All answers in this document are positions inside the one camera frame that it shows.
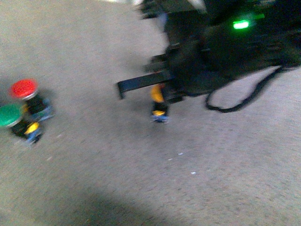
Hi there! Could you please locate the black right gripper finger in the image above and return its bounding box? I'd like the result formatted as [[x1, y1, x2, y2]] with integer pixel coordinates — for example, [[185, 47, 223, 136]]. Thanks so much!
[[117, 71, 174, 99]]

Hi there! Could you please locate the red push button switch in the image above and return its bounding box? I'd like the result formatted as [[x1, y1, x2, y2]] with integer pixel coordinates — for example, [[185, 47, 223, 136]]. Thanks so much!
[[9, 78, 54, 121]]

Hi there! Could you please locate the yellow push button switch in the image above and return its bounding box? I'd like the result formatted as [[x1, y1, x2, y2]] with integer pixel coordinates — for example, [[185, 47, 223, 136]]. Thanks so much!
[[150, 84, 169, 123]]

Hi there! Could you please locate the green push button switch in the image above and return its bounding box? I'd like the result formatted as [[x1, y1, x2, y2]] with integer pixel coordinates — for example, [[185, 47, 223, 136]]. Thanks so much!
[[0, 104, 43, 145]]

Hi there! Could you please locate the black cable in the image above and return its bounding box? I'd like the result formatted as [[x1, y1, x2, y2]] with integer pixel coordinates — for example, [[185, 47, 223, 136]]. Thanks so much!
[[205, 65, 286, 113]]

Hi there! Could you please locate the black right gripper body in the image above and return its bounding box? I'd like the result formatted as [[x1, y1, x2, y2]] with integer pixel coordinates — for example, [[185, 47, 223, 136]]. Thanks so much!
[[139, 0, 301, 102]]

